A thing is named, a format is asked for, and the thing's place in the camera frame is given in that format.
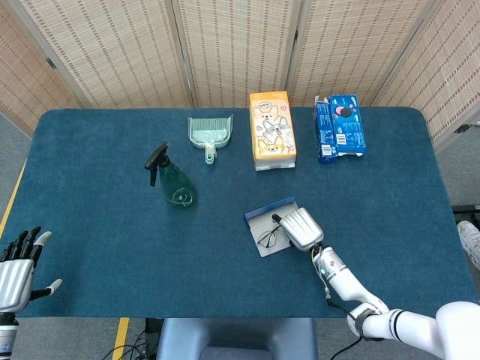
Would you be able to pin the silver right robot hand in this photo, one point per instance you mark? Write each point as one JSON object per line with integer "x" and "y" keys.
{"x": 302, "y": 228}

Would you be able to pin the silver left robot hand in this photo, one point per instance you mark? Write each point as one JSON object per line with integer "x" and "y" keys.
{"x": 13, "y": 283}

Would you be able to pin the black eyeglasses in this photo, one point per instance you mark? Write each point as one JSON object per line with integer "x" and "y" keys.
{"x": 275, "y": 229}

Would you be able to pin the blue folding glasses case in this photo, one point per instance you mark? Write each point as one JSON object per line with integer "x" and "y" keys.
{"x": 258, "y": 225}

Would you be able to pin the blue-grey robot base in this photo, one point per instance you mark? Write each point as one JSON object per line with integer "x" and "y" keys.
{"x": 236, "y": 337}

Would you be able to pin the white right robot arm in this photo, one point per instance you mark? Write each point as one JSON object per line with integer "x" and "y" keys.
{"x": 348, "y": 285}

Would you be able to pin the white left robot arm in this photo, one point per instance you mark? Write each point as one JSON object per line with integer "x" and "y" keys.
{"x": 5, "y": 333}

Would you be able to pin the dark blue cookie box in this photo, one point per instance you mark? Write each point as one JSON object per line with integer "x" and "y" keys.
{"x": 324, "y": 135}

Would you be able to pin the orange corgi tissue pack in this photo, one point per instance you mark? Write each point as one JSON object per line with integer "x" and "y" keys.
{"x": 272, "y": 127}

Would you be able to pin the blue table cloth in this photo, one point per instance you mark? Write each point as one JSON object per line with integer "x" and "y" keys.
{"x": 112, "y": 243}

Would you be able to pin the blue cookie box with picture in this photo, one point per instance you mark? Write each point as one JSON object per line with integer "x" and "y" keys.
{"x": 348, "y": 127}

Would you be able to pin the green spray bottle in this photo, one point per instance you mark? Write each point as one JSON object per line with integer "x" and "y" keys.
{"x": 176, "y": 183}

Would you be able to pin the mint green dustpan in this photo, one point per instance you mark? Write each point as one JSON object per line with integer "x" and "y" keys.
{"x": 210, "y": 131}

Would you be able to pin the black table leg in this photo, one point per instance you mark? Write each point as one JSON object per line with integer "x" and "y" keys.
{"x": 151, "y": 326}

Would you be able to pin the black metal bar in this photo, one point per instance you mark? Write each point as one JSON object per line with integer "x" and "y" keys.
{"x": 467, "y": 209}

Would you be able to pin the white shoe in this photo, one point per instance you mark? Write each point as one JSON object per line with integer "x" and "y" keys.
{"x": 470, "y": 240}

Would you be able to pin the woven folding screen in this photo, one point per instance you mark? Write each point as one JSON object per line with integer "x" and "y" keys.
{"x": 232, "y": 48}

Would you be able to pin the black screen bracket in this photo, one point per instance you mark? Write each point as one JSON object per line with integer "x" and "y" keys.
{"x": 462, "y": 128}

